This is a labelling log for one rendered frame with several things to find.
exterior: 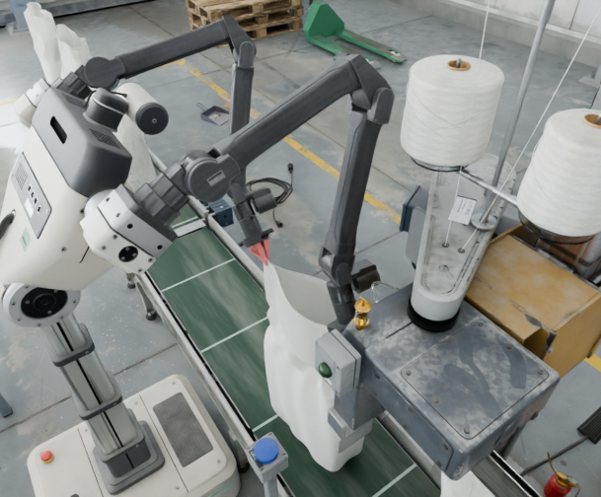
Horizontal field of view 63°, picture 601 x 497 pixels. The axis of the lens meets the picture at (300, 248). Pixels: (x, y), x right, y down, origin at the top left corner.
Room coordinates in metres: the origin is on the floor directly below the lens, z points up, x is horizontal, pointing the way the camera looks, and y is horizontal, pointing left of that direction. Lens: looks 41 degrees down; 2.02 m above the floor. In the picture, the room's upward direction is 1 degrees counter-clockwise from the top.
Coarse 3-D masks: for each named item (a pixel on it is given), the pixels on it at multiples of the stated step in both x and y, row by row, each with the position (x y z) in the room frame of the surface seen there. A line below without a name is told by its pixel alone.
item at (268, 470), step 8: (248, 448) 0.59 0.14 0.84; (280, 448) 0.58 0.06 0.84; (248, 456) 0.57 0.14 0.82; (280, 456) 0.56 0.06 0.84; (256, 464) 0.54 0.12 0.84; (264, 464) 0.54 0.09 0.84; (272, 464) 0.54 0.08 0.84; (280, 464) 0.55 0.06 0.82; (256, 472) 0.54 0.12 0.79; (264, 472) 0.52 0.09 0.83; (272, 472) 0.54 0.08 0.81; (264, 480) 0.52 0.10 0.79
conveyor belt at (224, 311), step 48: (192, 240) 1.94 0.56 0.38; (192, 288) 1.59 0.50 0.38; (240, 288) 1.58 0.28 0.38; (192, 336) 1.30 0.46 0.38; (240, 336) 1.30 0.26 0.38; (240, 384) 1.07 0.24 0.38; (288, 432) 0.87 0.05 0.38; (384, 432) 0.86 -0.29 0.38; (288, 480) 0.70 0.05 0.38; (336, 480) 0.70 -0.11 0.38; (384, 480) 0.69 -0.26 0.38
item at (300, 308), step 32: (288, 288) 1.02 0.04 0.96; (320, 288) 0.98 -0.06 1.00; (288, 320) 0.90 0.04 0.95; (320, 320) 0.98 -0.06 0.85; (288, 352) 0.88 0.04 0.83; (288, 384) 0.85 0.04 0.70; (320, 384) 0.78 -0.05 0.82; (288, 416) 0.85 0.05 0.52; (320, 416) 0.74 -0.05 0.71; (320, 448) 0.73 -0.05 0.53; (352, 448) 0.73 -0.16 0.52
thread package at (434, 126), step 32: (416, 64) 0.88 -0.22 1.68; (448, 64) 0.86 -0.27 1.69; (480, 64) 0.86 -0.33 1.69; (416, 96) 0.82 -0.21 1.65; (448, 96) 0.78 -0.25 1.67; (480, 96) 0.77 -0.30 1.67; (416, 128) 0.80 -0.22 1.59; (448, 128) 0.77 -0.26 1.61; (480, 128) 0.78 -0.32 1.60; (448, 160) 0.77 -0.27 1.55
